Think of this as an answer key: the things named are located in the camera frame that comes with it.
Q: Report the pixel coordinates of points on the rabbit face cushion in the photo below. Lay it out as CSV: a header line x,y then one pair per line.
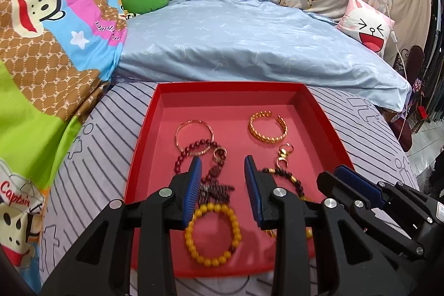
x,y
367,29

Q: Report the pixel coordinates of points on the light blue blanket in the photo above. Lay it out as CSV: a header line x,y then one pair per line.
x,y
242,46

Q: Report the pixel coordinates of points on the red cardboard box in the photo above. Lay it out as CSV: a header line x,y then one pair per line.
x,y
225,129

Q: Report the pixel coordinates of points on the cartoon monkey blanket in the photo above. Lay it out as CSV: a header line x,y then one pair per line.
x,y
52,39

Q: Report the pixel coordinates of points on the grey striped bed sheet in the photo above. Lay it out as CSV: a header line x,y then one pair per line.
x,y
97,160

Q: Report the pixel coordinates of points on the gold hoop earring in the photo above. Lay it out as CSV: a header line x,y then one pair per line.
x,y
286,149

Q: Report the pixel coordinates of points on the thin gold bangle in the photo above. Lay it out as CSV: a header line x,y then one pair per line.
x,y
211,134

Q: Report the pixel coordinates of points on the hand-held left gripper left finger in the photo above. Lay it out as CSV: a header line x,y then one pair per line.
x,y
192,188

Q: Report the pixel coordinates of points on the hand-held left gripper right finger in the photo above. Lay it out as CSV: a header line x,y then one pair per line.
x,y
253,192

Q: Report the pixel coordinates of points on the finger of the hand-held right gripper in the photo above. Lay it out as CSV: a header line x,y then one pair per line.
x,y
360,186
381,226

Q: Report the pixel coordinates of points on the dark chair back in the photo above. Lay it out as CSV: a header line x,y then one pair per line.
x,y
416,56

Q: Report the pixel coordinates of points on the hanging dark clothes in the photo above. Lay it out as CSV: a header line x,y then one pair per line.
x,y
436,39

